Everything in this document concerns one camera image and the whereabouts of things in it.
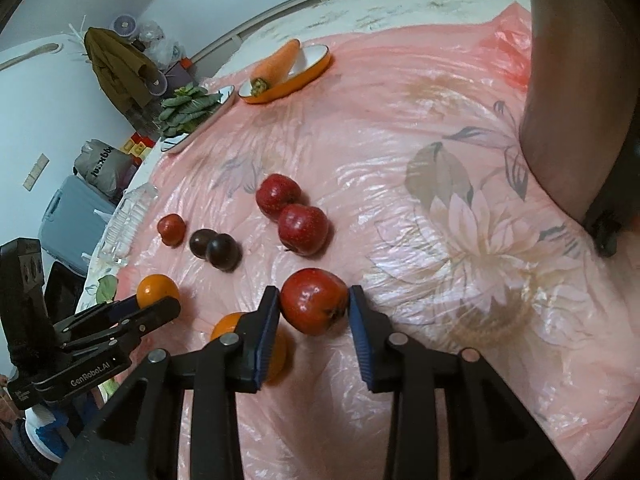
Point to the brown coat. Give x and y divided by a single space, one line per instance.
115 65

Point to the small red tomato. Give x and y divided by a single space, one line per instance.
171 229

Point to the clear plastic bags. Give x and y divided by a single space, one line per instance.
160 42

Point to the clear plastic bottle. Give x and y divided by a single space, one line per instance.
127 220

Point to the red apple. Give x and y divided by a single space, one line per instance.
275 192
310 300
302 230

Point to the red and yellow boxes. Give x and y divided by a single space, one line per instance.
137 147

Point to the blue suitcase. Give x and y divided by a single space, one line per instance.
70 220

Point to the pink plastic sheet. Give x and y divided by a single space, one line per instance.
375 110

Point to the orange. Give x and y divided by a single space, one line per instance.
225 325
155 290

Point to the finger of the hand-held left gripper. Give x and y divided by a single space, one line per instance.
162 309
125 306

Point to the small white fan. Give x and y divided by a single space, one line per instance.
125 27
156 84

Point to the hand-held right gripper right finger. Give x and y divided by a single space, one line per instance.
365 345

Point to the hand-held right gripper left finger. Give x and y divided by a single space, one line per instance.
265 340

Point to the dark electric kettle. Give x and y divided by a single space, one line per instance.
565 85

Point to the carrot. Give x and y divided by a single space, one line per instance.
275 65

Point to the white plate blue rim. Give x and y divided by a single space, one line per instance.
227 94

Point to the blue white cloth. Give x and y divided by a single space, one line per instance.
42 430

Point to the dark purple plum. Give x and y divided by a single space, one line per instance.
200 242
225 252

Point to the grey bag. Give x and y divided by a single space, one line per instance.
102 167

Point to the wall socket plate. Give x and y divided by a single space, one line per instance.
36 172

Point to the floral blanket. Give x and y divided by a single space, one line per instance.
400 5

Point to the orange enamel bowl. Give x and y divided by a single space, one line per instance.
312 67

